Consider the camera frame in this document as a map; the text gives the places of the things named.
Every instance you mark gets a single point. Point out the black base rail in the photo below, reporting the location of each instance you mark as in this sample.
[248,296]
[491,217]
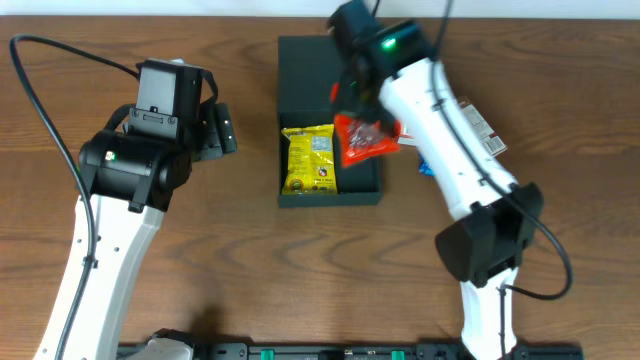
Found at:
[242,351]

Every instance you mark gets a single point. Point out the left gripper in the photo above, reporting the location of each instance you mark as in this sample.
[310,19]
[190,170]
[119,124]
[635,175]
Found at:
[207,145]

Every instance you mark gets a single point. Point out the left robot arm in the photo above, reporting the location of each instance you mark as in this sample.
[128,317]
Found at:
[126,176]

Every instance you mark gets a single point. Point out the red Reeses candy bag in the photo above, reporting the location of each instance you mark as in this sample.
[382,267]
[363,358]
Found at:
[360,140]

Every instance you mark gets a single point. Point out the brown carton with barcode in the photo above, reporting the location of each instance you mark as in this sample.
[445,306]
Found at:
[488,137]

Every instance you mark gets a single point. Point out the orange carton with barcode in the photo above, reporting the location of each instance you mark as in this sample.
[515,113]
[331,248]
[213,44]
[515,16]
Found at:
[406,139]

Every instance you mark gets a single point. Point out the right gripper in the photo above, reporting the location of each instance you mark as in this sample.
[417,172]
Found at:
[364,111]

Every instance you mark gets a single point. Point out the blue Oreo cookie pack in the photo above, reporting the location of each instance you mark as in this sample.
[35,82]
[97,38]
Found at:
[424,168]

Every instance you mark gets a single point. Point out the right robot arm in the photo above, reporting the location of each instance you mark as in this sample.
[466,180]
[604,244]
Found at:
[392,77]

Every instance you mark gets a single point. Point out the yellow snack bag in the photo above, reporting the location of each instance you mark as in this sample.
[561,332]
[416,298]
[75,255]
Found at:
[310,161]

